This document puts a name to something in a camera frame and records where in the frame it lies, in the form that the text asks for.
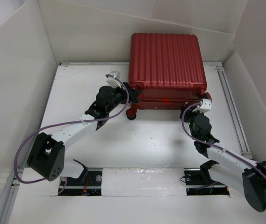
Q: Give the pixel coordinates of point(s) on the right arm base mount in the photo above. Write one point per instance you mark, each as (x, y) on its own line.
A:
(198, 186)

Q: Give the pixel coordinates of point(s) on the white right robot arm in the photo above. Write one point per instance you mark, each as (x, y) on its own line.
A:
(248, 177)

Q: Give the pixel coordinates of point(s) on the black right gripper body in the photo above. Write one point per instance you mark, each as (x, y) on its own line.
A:
(190, 116)

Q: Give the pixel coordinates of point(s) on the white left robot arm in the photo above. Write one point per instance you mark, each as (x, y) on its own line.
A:
(47, 156)

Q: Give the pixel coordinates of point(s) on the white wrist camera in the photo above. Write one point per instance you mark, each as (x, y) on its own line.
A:
(205, 105)
(112, 79)

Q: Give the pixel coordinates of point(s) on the red hard-shell suitcase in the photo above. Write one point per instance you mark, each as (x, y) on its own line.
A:
(168, 71)

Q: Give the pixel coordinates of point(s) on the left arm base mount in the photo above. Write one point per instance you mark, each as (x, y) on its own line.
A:
(90, 187)

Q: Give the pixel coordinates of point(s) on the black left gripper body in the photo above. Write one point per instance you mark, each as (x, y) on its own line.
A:
(119, 97)

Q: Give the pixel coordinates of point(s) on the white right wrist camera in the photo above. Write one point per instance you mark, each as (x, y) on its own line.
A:
(205, 105)

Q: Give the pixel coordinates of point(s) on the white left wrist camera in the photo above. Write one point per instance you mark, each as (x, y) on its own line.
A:
(112, 79)

